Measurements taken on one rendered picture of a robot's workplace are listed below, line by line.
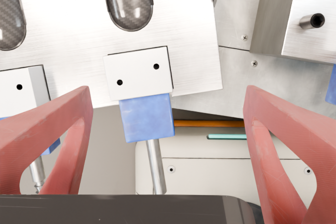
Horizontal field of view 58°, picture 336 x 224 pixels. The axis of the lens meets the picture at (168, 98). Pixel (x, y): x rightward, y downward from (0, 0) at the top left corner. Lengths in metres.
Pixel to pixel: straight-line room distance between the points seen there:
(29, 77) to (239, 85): 0.20
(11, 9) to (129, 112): 0.13
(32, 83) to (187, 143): 0.68
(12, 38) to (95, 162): 0.98
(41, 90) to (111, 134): 0.92
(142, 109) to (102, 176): 1.01
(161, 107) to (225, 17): 0.12
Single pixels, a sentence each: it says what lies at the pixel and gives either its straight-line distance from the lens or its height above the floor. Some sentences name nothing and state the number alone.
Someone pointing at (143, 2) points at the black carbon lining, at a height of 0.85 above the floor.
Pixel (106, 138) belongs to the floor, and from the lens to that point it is 1.19.
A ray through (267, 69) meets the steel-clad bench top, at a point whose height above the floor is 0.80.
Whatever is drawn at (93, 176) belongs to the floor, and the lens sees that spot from 1.26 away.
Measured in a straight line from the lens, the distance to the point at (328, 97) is 0.27.
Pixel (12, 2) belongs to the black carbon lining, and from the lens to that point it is 0.30.
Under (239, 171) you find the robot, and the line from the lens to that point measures 0.94.
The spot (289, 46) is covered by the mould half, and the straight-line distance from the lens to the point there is 0.24.
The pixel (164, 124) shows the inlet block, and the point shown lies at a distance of 0.26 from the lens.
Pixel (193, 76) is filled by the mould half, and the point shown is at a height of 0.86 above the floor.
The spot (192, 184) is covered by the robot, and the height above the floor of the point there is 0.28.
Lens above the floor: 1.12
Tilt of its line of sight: 80 degrees down
